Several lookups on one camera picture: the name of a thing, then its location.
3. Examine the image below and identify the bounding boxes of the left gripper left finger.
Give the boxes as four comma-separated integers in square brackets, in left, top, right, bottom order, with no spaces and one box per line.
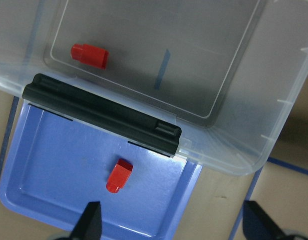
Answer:
[71,201,102,240]

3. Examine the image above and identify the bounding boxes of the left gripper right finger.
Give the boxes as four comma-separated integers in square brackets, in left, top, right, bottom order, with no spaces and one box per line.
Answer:
[242,200,286,240]

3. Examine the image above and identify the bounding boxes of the red block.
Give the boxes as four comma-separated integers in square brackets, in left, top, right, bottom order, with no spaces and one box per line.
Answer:
[106,158,133,194]
[71,44,109,70]

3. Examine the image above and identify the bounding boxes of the clear plastic storage box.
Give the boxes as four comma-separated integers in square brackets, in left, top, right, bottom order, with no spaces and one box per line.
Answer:
[0,0,308,176]

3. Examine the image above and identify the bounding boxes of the blue plastic tray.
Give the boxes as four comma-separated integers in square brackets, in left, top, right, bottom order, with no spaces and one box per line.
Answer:
[0,103,201,240]

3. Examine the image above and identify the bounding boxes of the black box latch handle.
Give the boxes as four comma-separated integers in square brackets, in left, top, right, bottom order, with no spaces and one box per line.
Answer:
[22,73,182,156]

